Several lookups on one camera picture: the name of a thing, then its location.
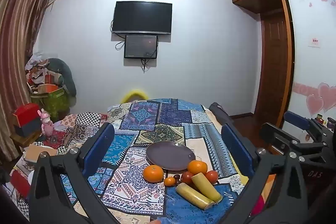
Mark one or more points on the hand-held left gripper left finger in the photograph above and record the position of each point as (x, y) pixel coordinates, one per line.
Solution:
(101, 142)

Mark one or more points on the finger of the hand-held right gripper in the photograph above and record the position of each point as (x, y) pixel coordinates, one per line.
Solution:
(296, 120)
(275, 136)

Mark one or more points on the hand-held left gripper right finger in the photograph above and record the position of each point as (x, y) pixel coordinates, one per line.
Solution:
(236, 146)

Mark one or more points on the large orange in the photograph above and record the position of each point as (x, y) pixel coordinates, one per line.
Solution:
(153, 173)
(197, 166)

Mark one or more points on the yellow-green sugarcane piece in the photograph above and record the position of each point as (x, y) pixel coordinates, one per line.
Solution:
(206, 187)
(194, 195)

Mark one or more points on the dark red jujube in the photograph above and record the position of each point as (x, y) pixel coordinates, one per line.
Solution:
(177, 176)

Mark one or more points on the dark purple round plate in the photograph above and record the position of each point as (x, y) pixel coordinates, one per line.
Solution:
(168, 154)

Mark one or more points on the checkered patchwork blanket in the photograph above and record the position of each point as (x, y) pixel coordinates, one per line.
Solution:
(78, 127)

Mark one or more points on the pink heart stickers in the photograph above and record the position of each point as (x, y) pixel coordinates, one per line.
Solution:
(324, 98)

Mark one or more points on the blue patchwork printed blanket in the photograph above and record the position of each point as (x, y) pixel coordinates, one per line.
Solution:
(131, 187)

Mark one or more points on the pink bunny figure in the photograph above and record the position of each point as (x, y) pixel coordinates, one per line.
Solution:
(47, 125)

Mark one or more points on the yellow chair back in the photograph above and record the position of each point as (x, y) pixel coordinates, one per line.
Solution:
(135, 94)

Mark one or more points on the tan cardboard box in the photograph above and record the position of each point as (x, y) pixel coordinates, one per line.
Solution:
(39, 153)

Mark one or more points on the orange-red flat box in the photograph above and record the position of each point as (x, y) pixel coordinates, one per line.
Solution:
(50, 88)

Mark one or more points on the dark grey box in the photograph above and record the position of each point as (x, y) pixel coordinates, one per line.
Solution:
(27, 128)

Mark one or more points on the grey-green plush toy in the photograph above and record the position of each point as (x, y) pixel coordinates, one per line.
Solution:
(64, 74)

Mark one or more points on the red gift box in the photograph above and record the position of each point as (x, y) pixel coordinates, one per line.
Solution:
(26, 113)

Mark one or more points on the small red white sticker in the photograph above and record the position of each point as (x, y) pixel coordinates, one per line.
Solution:
(314, 41)

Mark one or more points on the red flat box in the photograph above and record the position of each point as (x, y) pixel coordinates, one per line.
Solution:
(19, 183)

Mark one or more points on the striped brown curtain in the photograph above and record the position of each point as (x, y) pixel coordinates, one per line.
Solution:
(15, 43)

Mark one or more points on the small black wall monitor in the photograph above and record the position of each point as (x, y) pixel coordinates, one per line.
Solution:
(141, 46)

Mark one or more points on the black wall television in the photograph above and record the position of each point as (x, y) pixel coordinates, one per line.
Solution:
(143, 16)

